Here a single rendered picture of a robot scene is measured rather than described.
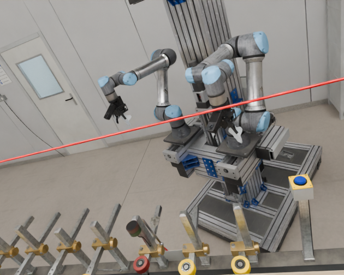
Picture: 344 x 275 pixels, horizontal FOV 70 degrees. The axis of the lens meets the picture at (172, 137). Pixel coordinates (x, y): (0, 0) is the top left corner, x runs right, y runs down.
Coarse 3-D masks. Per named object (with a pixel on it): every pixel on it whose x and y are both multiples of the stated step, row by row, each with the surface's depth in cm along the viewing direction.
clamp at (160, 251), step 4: (144, 248) 136; (148, 248) 135; (160, 248) 132; (140, 252) 134; (144, 252) 134; (148, 252) 133; (152, 252) 132; (156, 252) 131; (160, 252) 132; (152, 256) 134; (156, 256) 134; (160, 256) 133
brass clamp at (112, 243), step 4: (112, 240) 135; (116, 240) 138; (92, 244) 137; (96, 244) 136; (100, 244) 135; (104, 244) 134; (108, 244) 134; (112, 244) 134; (116, 244) 137; (96, 248) 138; (104, 248) 136; (108, 248) 136; (112, 248) 136
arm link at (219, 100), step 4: (224, 92) 102; (220, 96) 101; (224, 96) 102; (212, 100) 102; (216, 100) 101; (220, 100) 101; (224, 100) 102; (212, 104) 104; (216, 104) 102; (220, 104) 102
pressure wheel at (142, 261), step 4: (140, 256) 128; (144, 256) 127; (136, 260) 127; (140, 260) 126; (144, 260) 125; (148, 260) 126; (136, 264) 125; (140, 264) 124; (144, 264) 123; (148, 264) 124; (136, 268) 123; (140, 268) 122; (144, 268) 122; (148, 268) 124; (140, 272) 123; (144, 272) 123
